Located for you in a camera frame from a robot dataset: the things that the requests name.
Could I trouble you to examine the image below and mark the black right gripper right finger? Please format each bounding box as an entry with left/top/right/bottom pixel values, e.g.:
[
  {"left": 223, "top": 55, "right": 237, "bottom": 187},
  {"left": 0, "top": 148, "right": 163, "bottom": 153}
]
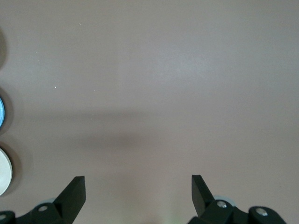
[{"left": 188, "top": 174, "right": 288, "bottom": 224}]

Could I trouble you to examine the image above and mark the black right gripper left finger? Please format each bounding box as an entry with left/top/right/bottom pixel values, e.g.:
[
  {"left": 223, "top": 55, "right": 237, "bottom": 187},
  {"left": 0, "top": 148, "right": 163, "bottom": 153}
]
[{"left": 0, "top": 176, "right": 86, "bottom": 224}]

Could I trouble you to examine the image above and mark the beige round plate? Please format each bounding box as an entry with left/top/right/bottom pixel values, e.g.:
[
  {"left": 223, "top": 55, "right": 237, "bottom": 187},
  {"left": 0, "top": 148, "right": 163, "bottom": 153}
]
[{"left": 0, "top": 148, "right": 14, "bottom": 196}]

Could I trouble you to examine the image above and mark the blue round plate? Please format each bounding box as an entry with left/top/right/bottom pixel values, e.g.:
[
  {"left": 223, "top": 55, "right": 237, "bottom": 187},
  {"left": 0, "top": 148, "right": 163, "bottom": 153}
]
[{"left": 0, "top": 97, "right": 7, "bottom": 129}]

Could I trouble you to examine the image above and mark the brown table cover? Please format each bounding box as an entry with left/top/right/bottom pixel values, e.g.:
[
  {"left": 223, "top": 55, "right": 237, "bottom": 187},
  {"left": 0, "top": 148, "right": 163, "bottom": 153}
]
[{"left": 0, "top": 0, "right": 299, "bottom": 224}]

